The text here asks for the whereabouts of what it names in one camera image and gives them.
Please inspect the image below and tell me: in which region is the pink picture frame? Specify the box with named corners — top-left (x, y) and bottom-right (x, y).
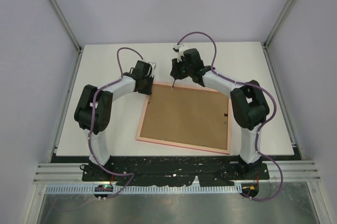
top-left (136, 83), bottom-right (232, 155)

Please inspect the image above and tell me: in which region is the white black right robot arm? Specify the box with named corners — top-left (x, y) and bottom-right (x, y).
top-left (170, 45), bottom-right (270, 179)

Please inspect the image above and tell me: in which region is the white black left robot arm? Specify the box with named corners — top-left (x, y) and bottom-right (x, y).
top-left (74, 60), bottom-right (156, 181)

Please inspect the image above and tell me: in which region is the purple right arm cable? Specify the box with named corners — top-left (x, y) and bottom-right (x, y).
top-left (176, 31), bottom-right (284, 203)

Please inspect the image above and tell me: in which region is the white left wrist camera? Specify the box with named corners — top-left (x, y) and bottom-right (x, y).
top-left (148, 62), bottom-right (156, 75)

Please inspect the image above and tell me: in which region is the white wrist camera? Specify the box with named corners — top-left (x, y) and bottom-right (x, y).
top-left (148, 62), bottom-right (156, 75)
top-left (173, 44), bottom-right (190, 63)

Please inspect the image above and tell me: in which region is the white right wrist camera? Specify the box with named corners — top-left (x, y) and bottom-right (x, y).
top-left (173, 44), bottom-right (190, 63)

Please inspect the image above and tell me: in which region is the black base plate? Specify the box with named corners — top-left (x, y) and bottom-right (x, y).
top-left (82, 156), bottom-right (270, 187)

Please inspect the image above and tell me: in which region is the white slotted cable duct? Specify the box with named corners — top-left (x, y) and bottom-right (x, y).
top-left (45, 183), bottom-right (242, 195)

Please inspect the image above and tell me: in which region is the left aluminium corner post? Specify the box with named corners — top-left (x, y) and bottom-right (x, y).
top-left (33, 0), bottom-right (84, 54)

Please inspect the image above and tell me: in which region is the aluminium corner post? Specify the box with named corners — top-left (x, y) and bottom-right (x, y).
top-left (33, 0), bottom-right (84, 54)
top-left (262, 0), bottom-right (314, 50)

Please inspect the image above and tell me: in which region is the right aluminium corner post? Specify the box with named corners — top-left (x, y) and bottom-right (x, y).
top-left (262, 0), bottom-right (314, 50)

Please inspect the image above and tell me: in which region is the aluminium front rail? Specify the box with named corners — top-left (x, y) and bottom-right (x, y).
top-left (33, 160), bottom-right (321, 184)

